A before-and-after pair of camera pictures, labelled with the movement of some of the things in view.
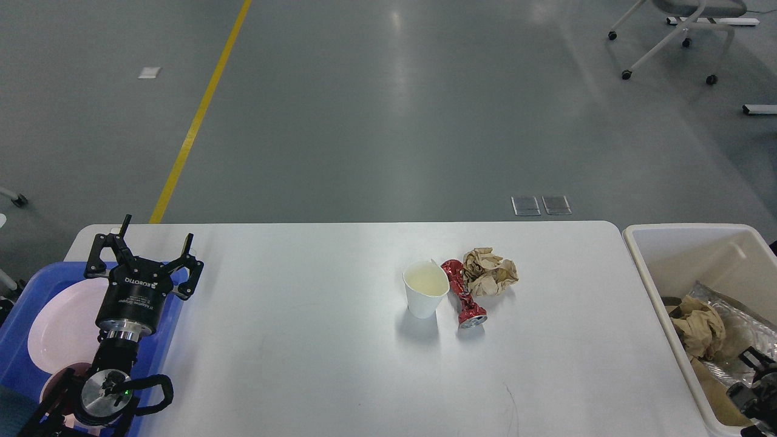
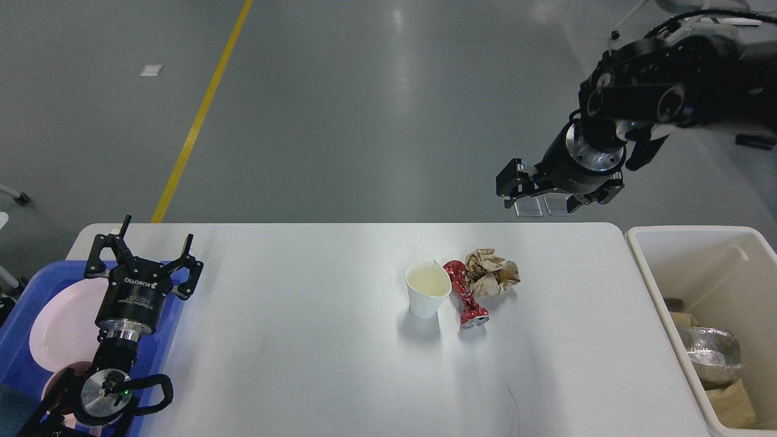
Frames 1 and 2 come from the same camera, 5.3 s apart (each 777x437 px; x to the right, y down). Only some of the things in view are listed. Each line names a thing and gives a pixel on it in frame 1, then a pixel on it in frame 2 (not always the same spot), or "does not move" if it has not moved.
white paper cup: [426, 283] does not move
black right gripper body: [759, 402] -> [570, 164]
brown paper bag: [727, 411] does not move
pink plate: [64, 331] does not move
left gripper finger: [119, 247] does not move
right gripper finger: [755, 359] -> [515, 181]
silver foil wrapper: [742, 329] -> [716, 354]
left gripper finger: [186, 291] does not move
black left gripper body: [132, 299] does not move
